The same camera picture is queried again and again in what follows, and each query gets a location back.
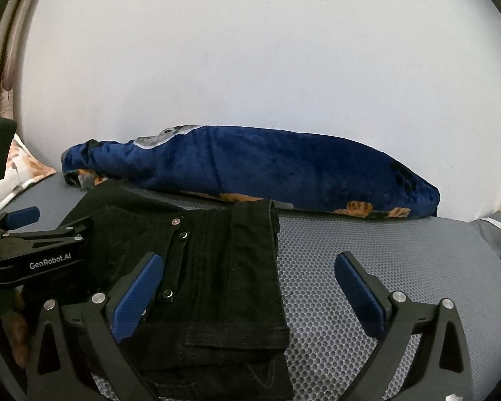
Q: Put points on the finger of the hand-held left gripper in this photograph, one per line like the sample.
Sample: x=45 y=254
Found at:
x=67 y=230
x=23 y=216

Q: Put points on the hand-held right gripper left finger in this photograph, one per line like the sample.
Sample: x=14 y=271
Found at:
x=137 y=296

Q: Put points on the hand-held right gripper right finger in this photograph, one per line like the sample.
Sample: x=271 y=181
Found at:
x=357 y=292

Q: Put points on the black pants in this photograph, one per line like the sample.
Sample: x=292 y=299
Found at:
x=225 y=267

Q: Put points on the person's left hand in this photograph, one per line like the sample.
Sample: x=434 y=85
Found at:
x=14 y=330

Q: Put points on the floral pillow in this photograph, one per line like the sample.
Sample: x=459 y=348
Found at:
x=19 y=167

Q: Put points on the grey mesh mattress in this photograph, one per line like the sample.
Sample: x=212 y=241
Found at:
x=380 y=242

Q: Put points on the striped curtain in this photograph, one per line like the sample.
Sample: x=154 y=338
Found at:
x=4 y=71

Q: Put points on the blue printed blanket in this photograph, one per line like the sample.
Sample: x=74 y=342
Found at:
x=254 y=163

